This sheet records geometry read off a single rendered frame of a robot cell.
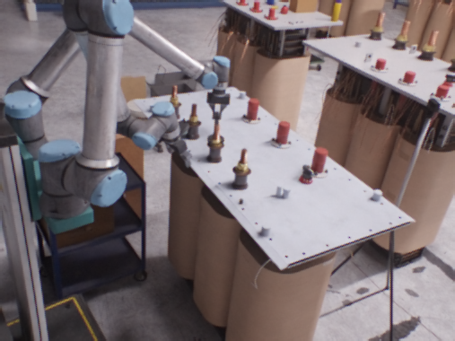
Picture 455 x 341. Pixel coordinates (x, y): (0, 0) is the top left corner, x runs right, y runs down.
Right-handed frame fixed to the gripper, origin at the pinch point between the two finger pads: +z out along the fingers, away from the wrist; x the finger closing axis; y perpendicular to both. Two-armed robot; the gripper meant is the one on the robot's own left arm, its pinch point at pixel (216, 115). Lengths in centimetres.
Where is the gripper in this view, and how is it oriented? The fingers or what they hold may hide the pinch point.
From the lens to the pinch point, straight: 265.6
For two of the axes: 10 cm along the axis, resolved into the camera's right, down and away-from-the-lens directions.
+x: 10.0, 0.7, 0.6
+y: 0.1, 5.2, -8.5
